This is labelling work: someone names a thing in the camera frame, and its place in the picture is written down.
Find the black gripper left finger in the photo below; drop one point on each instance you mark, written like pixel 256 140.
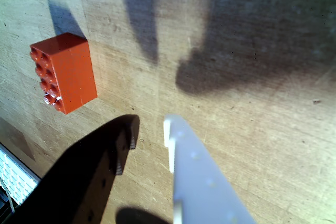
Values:
pixel 73 182

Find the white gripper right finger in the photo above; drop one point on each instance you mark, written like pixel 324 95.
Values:
pixel 199 190

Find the red lego block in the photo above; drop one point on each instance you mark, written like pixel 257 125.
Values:
pixel 71 74

